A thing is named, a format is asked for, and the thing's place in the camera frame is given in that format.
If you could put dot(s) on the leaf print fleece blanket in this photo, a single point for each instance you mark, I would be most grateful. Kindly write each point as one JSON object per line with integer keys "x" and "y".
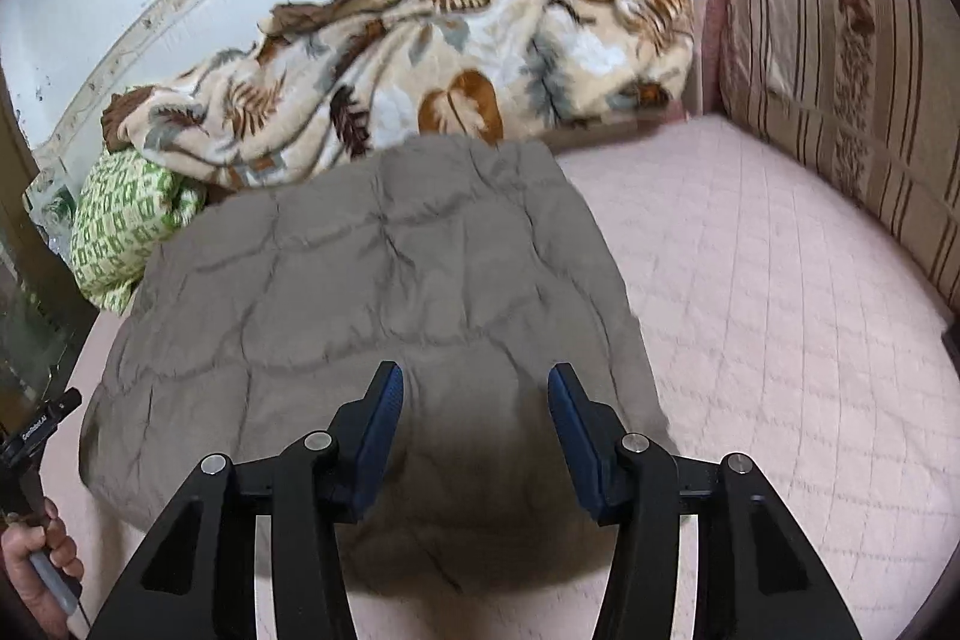
{"x": 420, "y": 63}

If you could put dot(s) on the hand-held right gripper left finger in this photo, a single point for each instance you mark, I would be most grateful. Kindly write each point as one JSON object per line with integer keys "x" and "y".
{"x": 379, "y": 434}

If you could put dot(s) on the wooden glass cabinet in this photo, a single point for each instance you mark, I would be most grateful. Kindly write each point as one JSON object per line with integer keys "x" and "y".
{"x": 30, "y": 310}

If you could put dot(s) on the person's left hand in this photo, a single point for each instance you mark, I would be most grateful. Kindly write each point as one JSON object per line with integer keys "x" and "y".
{"x": 30, "y": 572}

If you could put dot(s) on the grey padded jacket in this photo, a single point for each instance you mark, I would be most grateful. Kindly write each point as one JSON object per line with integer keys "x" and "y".
{"x": 375, "y": 280}

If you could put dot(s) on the striped beige cushion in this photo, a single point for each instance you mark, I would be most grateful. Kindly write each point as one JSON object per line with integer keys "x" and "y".
{"x": 840, "y": 85}

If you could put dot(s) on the pink quilted bed sheet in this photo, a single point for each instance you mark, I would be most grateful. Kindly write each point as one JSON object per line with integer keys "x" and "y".
{"x": 765, "y": 325}

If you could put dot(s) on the green patterned pillow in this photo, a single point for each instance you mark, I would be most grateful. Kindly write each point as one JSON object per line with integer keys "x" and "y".
{"x": 120, "y": 227}

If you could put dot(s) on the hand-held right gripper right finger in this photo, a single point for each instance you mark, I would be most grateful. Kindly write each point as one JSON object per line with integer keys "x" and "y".
{"x": 574, "y": 437}

